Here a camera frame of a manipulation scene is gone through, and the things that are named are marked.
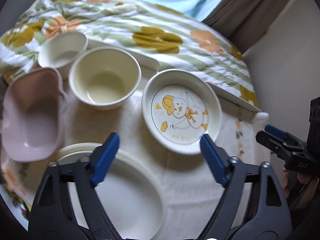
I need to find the large white plate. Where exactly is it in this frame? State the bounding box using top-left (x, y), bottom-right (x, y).
top-left (56, 142), bottom-right (168, 240)

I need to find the duck cartoon plate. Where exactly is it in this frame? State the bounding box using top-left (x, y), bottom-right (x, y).
top-left (142, 69), bottom-right (222, 155)

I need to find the cream round bowl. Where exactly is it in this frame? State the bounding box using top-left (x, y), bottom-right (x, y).
top-left (68, 47), bottom-right (142, 111)

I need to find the pink square bowl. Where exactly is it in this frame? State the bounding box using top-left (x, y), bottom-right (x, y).
top-left (1, 68), bottom-right (67, 163)

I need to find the white ribbed cup bowl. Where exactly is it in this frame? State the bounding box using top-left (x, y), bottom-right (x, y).
top-left (38, 31), bottom-right (88, 80)

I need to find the person's right hand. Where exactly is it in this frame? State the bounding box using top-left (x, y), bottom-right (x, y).
top-left (281, 168), bottom-right (319, 211)

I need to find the colourful plate at edge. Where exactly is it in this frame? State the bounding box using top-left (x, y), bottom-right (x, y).
top-left (1, 184), bottom-right (30, 231)

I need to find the floral striped blanket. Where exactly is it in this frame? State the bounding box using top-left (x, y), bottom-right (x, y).
top-left (1, 0), bottom-right (258, 105)

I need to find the brown curtain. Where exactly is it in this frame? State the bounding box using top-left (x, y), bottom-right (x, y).
top-left (202, 0), bottom-right (290, 53)

